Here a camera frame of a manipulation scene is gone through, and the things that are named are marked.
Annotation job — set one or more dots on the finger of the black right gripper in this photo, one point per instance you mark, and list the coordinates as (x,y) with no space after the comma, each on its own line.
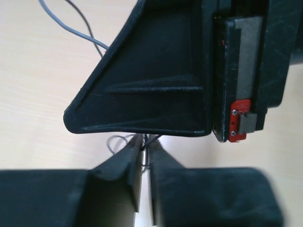
(155,78)

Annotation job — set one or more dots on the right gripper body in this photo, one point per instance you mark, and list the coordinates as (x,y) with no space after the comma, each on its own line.
(254,44)

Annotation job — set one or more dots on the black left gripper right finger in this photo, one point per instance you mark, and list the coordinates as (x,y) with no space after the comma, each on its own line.
(208,197)

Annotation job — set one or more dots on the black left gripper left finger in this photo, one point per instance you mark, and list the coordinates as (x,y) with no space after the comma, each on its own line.
(105,196)

